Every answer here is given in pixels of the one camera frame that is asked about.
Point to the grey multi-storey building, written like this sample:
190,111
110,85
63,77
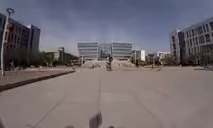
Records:
199,41

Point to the row of trees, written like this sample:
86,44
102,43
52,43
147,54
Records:
25,59

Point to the small white building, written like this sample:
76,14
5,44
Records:
138,55

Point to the wide stone stairs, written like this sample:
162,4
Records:
102,64

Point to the glass-fronted building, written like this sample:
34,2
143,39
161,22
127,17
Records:
104,50

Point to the person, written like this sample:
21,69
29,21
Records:
109,63

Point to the white lamp post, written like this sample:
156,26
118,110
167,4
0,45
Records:
4,40

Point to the grey paved plaza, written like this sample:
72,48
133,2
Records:
134,96

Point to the robot's own part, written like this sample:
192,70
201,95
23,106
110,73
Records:
95,120

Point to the dark kerb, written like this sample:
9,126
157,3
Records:
30,81

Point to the dark brick building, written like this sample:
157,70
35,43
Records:
17,40

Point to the raised reddish paved strip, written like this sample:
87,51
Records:
17,77

